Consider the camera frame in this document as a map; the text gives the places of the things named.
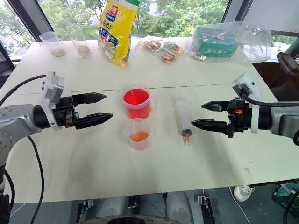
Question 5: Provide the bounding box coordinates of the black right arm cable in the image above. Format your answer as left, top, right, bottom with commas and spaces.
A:
240, 84, 299, 108

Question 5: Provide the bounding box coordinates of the small clear cup orange liquid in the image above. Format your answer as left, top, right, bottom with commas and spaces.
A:
122, 118, 151, 151

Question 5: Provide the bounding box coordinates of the white shoe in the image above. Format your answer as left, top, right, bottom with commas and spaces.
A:
234, 184, 256, 203

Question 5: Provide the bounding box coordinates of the clear measuring cup with grains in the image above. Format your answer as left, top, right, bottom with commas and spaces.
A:
67, 25, 93, 58
39, 31, 67, 57

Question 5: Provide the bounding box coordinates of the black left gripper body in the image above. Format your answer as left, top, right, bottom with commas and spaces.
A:
52, 95, 79, 130

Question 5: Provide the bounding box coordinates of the black floor cable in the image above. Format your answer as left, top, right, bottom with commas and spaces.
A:
282, 188, 299, 224

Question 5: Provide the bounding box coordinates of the dark window frame post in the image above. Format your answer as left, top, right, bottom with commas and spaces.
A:
221, 0, 249, 23
7, 0, 55, 42

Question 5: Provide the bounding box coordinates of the green box in plastic bag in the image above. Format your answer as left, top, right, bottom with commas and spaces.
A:
190, 21, 272, 63

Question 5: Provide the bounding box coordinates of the dark rounded robot body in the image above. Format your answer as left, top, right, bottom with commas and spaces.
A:
85, 215, 165, 224

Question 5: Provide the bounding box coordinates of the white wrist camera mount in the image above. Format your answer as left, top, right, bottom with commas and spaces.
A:
40, 71, 65, 131
231, 72, 261, 135

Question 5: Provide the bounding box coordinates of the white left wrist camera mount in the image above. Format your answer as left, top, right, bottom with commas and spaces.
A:
40, 71, 65, 131

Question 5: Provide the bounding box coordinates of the clear bag of red snacks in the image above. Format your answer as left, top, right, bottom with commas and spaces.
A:
136, 35, 188, 64

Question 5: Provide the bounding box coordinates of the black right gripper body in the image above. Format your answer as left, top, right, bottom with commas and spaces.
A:
225, 98, 253, 139

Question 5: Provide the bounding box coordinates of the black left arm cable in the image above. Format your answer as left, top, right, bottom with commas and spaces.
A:
0, 74, 47, 224

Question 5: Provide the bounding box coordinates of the dark brown chair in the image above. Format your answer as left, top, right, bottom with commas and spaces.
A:
276, 52, 299, 78

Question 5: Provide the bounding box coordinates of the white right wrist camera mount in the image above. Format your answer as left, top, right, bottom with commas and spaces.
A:
231, 72, 261, 135

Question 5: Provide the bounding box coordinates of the clear plastic syringe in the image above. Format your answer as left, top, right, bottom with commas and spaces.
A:
173, 97, 193, 147

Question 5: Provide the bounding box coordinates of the green cardboard box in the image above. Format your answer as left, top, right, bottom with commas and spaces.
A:
271, 182, 299, 220

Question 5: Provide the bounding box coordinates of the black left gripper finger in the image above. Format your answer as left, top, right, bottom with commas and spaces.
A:
74, 112, 114, 131
72, 92, 107, 107

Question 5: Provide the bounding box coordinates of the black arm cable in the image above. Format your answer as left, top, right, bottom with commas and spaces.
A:
0, 74, 47, 224
240, 84, 299, 108

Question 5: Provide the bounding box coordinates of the yellow snack bag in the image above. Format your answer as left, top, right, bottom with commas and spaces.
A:
97, 0, 141, 70

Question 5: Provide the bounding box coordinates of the grey robot leg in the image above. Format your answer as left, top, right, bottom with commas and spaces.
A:
165, 190, 195, 224
99, 195, 132, 222

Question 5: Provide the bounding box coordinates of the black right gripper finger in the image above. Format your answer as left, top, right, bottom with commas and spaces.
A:
191, 118, 231, 135
201, 100, 231, 112

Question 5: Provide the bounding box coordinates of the large clear cup red liquid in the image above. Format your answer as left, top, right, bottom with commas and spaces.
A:
122, 84, 151, 120

